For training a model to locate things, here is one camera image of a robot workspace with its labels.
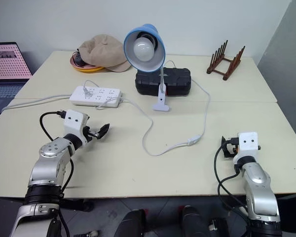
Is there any orange and pink plate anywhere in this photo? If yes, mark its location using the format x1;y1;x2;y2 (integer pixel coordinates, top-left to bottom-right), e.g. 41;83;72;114
69;52;106;74

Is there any brown wooden dish rack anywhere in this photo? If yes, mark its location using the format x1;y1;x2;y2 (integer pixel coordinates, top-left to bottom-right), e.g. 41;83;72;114
206;39;246;81

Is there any dark rounded shape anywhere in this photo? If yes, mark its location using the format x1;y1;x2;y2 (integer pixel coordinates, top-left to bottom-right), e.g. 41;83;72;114
181;205;212;237
112;208;148;237

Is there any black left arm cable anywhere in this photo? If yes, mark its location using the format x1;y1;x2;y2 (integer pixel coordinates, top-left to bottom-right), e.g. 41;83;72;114
39;111;74;193

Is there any black object in plate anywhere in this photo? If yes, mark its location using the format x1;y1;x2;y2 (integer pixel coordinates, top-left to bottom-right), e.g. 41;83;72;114
73;51;86;68

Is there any white lamp power cord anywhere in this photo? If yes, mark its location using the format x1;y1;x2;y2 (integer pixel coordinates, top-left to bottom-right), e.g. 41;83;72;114
82;60;211;157

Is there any white light bulb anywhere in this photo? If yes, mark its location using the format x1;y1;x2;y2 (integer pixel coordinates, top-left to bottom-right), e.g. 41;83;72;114
133;37;156;62

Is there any laptop with pink screen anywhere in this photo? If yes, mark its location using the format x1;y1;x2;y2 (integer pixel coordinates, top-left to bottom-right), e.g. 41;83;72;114
0;41;32;125

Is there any white power strip cable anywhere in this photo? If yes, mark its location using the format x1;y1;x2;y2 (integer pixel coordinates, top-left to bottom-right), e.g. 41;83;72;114
0;94;74;111

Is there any beige cloth cap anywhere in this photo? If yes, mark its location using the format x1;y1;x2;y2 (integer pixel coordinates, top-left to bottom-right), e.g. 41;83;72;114
78;34;132;73

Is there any blue clip desk lamp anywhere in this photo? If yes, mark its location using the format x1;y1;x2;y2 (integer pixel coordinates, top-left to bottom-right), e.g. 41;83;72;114
123;23;171;113

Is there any white inline cord switch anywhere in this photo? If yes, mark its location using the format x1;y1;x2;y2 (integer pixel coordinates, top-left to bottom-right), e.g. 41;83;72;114
187;134;202;146

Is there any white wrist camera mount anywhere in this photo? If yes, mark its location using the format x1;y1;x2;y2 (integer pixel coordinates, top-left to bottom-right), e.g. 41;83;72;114
232;131;260;165
63;109;90;145

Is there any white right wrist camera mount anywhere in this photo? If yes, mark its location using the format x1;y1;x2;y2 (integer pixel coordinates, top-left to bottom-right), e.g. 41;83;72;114
232;131;260;165

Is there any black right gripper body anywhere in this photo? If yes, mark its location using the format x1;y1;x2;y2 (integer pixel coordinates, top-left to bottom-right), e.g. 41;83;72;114
225;138;239;158

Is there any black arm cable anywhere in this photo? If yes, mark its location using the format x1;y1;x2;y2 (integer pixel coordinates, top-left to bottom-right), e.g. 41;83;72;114
214;145;253;223
39;111;74;193

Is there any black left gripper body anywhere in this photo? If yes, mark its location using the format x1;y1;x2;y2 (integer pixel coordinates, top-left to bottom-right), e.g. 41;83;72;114
83;126;100;142

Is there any black plastic tool case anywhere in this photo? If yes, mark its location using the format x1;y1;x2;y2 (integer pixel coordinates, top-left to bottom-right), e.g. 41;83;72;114
135;67;193;97

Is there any white power strip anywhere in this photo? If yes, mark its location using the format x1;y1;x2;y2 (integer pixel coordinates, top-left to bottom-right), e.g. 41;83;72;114
69;85;124;109

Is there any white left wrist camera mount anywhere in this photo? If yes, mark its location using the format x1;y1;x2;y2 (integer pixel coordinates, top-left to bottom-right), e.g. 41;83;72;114
63;109;90;145

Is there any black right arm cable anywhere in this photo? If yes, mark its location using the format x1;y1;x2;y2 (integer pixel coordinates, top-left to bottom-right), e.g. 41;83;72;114
214;145;253;223

